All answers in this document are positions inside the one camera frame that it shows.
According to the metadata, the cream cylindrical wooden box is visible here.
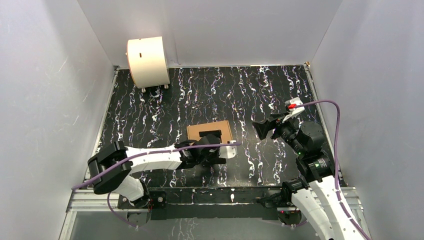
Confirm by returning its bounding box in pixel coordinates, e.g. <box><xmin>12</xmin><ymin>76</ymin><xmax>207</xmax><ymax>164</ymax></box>
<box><xmin>126</xmin><ymin>36</ymin><xmax>170</xmax><ymax>93</ymax></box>

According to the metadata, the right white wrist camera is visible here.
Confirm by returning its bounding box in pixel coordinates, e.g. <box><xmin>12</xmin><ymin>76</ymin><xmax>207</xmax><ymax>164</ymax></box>
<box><xmin>283</xmin><ymin>97</ymin><xmax>305</xmax><ymax>122</ymax></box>

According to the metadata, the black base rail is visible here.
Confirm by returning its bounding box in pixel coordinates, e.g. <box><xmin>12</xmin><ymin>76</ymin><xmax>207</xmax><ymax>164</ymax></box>
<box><xmin>117</xmin><ymin>186</ymin><xmax>303</xmax><ymax>225</ymax></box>

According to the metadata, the brown cardboard box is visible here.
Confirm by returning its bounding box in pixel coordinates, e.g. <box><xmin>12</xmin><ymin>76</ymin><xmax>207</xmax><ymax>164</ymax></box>
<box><xmin>186</xmin><ymin>120</ymin><xmax>234</xmax><ymax>144</ymax></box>

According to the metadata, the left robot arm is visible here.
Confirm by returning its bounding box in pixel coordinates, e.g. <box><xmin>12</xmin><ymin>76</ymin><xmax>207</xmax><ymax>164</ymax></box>
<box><xmin>87</xmin><ymin>133</ymin><xmax>237</xmax><ymax>208</ymax></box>

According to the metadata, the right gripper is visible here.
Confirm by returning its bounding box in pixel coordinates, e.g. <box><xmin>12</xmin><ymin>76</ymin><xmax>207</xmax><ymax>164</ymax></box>
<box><xmin>252</xmin><ymin>111</ymin><xmax>306</xmax><ymax>156</ymax></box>

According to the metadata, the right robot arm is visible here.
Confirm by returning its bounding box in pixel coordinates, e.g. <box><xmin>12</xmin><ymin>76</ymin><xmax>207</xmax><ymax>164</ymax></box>
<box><xmin>252</xmin><ymin>114</ymin><xmax>367</xmax><ymax>240</ymax></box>

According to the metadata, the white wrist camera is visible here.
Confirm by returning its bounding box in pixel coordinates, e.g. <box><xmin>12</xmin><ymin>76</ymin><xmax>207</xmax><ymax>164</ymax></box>
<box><xmin>283</xmin><ymin>97</ymin><xmax>305</xmax><ymax>122</ymax></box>
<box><xmin>219</xmin><ymin>140</ymin><xmax>238</xmax><ymax>159</ymax></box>

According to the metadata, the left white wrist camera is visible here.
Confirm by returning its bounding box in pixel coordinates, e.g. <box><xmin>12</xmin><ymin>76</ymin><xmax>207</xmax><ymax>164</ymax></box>
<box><xmin>219</xmin><ymin>140</ymin><xmax>238</xmax><ymax>159</ymax></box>

